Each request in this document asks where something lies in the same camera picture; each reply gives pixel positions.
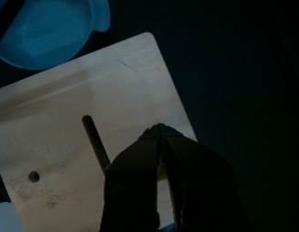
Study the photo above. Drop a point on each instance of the blue plastic bowl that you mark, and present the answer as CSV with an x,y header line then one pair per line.
x,y
46,36

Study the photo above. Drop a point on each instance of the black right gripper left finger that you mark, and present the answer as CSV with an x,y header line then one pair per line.
x,y
133,187

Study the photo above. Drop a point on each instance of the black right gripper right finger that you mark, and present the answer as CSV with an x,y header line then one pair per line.
x,y
203,187

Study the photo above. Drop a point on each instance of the wooden drawer box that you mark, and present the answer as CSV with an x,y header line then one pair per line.
x,y
75,99

